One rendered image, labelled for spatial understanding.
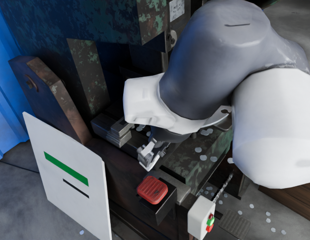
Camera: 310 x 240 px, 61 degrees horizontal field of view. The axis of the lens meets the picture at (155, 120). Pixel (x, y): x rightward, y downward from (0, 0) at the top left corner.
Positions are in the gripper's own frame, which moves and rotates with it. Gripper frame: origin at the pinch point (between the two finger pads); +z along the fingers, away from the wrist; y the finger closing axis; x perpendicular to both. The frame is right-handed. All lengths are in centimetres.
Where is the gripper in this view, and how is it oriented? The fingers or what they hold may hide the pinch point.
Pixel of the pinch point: (149, 159)
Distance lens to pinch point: 58.3
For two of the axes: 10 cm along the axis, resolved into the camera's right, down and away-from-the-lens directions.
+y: 6.4, -5.7, 5.2
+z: -2.4, 4.9, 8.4
